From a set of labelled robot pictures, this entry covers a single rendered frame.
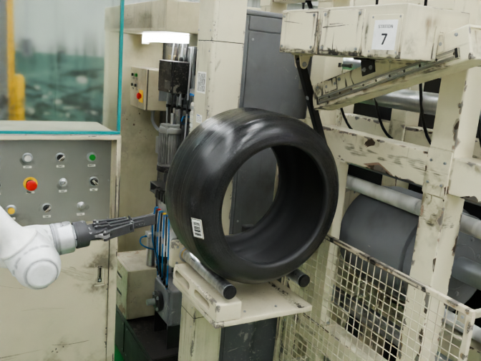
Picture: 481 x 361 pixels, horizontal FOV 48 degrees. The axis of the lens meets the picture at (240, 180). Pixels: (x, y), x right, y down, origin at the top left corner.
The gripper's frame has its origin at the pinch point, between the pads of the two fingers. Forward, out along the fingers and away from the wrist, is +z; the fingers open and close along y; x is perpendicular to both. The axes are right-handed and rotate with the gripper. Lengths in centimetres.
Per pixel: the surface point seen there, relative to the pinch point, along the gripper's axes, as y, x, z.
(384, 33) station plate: -30, -51, 64
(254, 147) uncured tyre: -11.6, -19.8, 32.0
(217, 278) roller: -4.6, 22.7, 20.7
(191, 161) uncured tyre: -0.9, -15.8, 16.2
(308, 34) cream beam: 6, -50, 64
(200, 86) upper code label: 32, -34, 35
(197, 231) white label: -9.7, 3.1, 12.9
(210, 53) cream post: 26, -45, 37
